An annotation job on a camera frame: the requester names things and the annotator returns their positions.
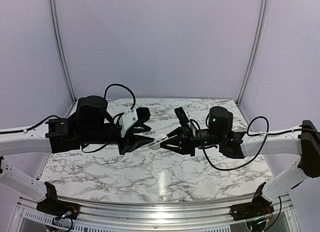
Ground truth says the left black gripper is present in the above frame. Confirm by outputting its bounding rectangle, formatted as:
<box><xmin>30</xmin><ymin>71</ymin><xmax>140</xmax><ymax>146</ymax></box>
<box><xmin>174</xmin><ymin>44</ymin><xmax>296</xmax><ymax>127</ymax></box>
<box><xmin>81</xmin><ymin>123</ymin><xmax>155</xmax><ymax>155</ymax></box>

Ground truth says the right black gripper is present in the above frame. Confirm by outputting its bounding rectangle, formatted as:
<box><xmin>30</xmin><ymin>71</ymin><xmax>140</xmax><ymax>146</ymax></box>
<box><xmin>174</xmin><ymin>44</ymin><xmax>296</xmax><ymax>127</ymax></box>
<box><xmin>160</xmin><ymin>126</ymin><xmax>224</xmax><ymax>157</ymax></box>

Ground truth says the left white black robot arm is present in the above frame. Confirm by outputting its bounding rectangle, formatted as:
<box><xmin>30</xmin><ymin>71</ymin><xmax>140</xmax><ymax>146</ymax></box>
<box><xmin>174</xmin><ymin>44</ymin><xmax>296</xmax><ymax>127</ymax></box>
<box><xmin>0</xmin><ymin>95</ymin><xmax>154</xmax><ymax>215</ymax></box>

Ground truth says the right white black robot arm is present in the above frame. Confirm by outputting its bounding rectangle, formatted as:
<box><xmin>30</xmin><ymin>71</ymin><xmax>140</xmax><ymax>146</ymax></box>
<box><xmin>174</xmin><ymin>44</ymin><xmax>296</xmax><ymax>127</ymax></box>
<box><xmin>158</xmin><ymin>106</ymin><xmax>320</xmax><ymax>216</ymax></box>

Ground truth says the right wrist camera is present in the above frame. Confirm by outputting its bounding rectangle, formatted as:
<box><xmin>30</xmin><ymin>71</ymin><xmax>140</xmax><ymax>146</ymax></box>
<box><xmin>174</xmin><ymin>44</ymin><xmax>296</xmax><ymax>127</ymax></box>
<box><xmin>174</xmin><ymin>107</ymin><xmax>191</xmax><ymax>135</ymax></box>

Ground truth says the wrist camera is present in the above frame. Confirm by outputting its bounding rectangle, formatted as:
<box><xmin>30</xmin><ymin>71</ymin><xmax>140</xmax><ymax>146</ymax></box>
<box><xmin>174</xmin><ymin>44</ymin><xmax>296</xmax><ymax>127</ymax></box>
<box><xmin>119</xmin><ymin>107</ymin><xmax>151</xmax><ymax>138</ymax></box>
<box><xmin>174</xmin><ymin>107</ymin><xmax>191</xmax><ymax>135</ymax></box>

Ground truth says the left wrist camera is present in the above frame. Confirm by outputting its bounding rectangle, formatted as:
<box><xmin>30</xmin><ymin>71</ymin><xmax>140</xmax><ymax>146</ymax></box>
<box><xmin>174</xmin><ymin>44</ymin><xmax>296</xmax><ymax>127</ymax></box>
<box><xmin>119</xmin><ymin>107</ymin><xmax>151</xmax><ymax>138</ymax></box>

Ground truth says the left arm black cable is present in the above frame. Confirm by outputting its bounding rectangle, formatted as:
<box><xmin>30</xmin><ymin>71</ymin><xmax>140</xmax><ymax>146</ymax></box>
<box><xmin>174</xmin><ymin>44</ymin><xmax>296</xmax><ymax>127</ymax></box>
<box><xmin>0</xmin><ymin>83</ymin><xmax>137</xmax><ymax>153</ymax></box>

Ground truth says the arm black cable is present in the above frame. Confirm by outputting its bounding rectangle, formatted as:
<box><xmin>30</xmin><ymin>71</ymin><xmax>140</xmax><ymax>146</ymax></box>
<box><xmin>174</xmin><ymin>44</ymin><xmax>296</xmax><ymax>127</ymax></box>
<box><xmin>189</xmin><ymin>115</ymin><xmax>320</xmax><ymax>171</ymax></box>
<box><xmin>0</xmin><ymin>83</ymin><xmax>137</xmax><ymax>153</ymax></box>

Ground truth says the aluminium front rail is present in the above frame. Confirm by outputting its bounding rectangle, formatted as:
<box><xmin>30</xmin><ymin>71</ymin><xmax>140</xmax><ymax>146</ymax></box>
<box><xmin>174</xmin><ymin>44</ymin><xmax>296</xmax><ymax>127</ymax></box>
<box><xmin>8</xmin><ymin>194</ymin><xmax>301</xmax><ymax>232</ymax></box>

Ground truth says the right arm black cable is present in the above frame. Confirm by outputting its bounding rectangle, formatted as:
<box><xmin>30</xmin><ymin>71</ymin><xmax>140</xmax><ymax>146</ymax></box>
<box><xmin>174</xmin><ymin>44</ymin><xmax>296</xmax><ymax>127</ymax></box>
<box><xmin>189</xmin><ymin>115</ymin><xmax>320</xmax><ymax>171</ymax></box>

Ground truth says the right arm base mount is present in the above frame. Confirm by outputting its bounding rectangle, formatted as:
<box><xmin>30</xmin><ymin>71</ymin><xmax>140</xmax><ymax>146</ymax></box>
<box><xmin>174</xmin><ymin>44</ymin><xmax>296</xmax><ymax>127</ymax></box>
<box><xmin>229</xmin><ymin>182</ymin><xmax>274</xmax><ymax>221</ymax></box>

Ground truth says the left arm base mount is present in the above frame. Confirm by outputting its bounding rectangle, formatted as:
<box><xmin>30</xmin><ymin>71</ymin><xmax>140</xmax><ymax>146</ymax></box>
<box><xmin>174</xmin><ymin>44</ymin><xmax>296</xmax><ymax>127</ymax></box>
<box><xmin>36</xmin><ymin>182</ymin><xmax>80</xmax><ymax>220</ymax></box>

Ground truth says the right aluminium corner post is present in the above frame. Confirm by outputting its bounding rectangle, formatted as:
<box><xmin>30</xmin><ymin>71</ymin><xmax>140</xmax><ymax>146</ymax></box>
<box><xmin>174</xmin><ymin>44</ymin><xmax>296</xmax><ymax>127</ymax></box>
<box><xmin>236</xmin><ymin>0</ymin><xmax>269</xmax><ymax>106</ymax></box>

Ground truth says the aluminium corner post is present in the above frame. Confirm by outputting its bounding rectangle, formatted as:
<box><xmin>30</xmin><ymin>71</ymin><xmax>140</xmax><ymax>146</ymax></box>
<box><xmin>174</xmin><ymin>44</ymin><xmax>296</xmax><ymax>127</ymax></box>
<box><xmin>48</xmin><ymin>0</ymin><xmax>77</xmax><ymax>103</ymax></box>
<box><xmin>236</xmin><ymin>0</ymin><xmax>269</xmax><ymax>106</ymax></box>

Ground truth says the left aluminium corner post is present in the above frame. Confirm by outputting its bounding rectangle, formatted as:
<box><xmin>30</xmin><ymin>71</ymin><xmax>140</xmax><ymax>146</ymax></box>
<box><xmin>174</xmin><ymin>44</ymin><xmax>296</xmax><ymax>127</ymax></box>
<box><xmin>48</xmin><ymin>0</ymin><xmax>77</xmax><ymax>103</ymax></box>

